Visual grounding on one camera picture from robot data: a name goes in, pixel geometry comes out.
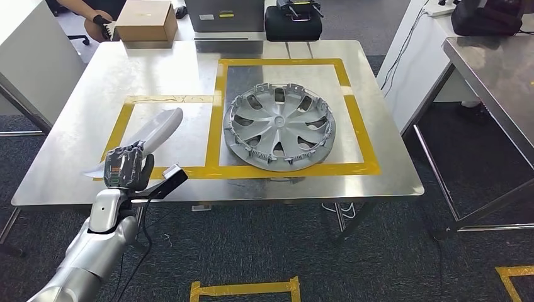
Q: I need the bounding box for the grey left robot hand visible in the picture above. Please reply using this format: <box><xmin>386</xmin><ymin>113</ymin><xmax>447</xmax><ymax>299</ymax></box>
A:
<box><xmin>103</xmin><ymin>140</ymin><xmax>155</xmax><ymax>193</ymax></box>

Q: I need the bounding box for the white curved plastic part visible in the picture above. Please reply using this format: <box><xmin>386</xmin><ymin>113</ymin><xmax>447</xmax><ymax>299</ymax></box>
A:
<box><xmin>81</xmin><ymin>107</ymin><xmax>185</xmax><ymax>179</ymax></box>

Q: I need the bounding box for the stainless steel workbench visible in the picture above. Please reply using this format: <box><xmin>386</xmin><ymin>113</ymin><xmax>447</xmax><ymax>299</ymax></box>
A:
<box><xmin>0</xmin><ymin>39</ymin><xmax>426</xmax><ymax>257</ymax></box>

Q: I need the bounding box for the stainless steel table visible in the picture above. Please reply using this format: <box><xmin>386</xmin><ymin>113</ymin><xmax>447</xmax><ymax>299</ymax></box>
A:
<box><xmin>411</xmin><ymin>35</ymin><xmax>534</xmax><ymax>240</ymax></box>
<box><xmin>0</xmin><ymin>72</ymin><xmax>53</xmax><ymax>138</ymax></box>

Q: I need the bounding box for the person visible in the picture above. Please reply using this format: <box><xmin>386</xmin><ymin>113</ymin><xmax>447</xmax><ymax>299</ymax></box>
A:
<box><xmin>56</xmin><ymin>0</ymin><xmax>126</xmax><ymax>43</ymax></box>
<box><xmin>457</xmin><ymin>99</ymin><xmax>491</xmax><ymax>126</ymax></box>

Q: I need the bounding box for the white desk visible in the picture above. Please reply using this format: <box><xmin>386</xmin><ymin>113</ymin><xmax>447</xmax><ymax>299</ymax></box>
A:
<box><xmin>375</xmin><ymin>0</ymin><xmax>480</xmax><ymax>135</ymax></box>
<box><xmin>173</xmin><ymin>0</ymin><xmax>331</xmax><ymax>43</ymax></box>

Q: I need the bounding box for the brown cardboard box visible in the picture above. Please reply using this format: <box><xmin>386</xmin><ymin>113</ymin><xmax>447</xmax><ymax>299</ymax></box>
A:
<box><xmin>115</xmin><ymin>0</ymin><xmax>179</xmax><ymax>50</ymax></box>

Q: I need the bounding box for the silver wheel hubcap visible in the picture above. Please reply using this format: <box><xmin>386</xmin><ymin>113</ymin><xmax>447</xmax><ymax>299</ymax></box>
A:
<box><xmin>223</xmin><ymin>82</ymin><xmax>337</xmax><ymax>172</ymax></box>

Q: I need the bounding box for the yellow floor tape square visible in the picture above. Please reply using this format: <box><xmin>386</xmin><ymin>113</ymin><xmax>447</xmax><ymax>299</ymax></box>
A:
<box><xmin>495</xmin><ymin>265</ymin><xmax>534</xmax><ymax>302</ymax></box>
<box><xmin>190</xmin><ymin>276</ymin><xmax>302</xmax><ymax>302</ymax></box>

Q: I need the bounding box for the grey laptop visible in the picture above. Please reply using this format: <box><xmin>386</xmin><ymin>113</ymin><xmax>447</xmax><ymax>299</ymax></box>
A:
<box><xmin>184</xmin><ymin>0</ymin><xmax>266</xmax><ymax>42</ymax></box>

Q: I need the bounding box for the black bag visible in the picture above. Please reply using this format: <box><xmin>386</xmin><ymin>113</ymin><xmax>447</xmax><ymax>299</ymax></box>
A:
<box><xmin>450</xmin><ymin>0</ymin><xmax>525</xmax><ymax>37</ymax></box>
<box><xmin>264</xmin><ymin>4</ymin><xmax>323</xmax><ymax>43</ymax></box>

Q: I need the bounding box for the black remote controller with antennas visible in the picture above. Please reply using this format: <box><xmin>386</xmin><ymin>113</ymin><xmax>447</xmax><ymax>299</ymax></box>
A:
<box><xmin>276</xmin><ymin>0</ymin><xmax>324</xmax><ymax>23</ymax></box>

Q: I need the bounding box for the white power strip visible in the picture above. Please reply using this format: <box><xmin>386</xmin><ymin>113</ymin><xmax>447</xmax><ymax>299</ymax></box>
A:
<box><xmin>423</xmin><ymin>0</ymin><xmax>455</xmax><ymax>18</ymax></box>

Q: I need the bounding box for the small yellow tape frame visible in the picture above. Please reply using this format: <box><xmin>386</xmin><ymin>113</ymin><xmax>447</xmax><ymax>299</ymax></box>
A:
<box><xmin>93</xmin><ymin>94</ymin><xmax>223</xmax><ymax>181</ymax></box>

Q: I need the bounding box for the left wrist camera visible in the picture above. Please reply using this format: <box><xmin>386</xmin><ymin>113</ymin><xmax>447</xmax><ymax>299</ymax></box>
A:
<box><xmin>129</xmin><ymin>164</ymin><xmax>190</xmax><ymax>201</ymax></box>

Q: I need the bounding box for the large yellow tape frame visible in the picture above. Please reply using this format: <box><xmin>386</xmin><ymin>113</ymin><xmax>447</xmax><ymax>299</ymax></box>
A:
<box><xmin>205</xmin><ymin>58</ymin><xmax>381</xmax><ymax>180</ymax></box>

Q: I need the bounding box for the white cable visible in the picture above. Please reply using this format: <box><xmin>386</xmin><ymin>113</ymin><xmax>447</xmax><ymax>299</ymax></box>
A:
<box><xmin>321</xmin><ymin>202</ymin><xmax>356</xmax><ymax>220</ymax></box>

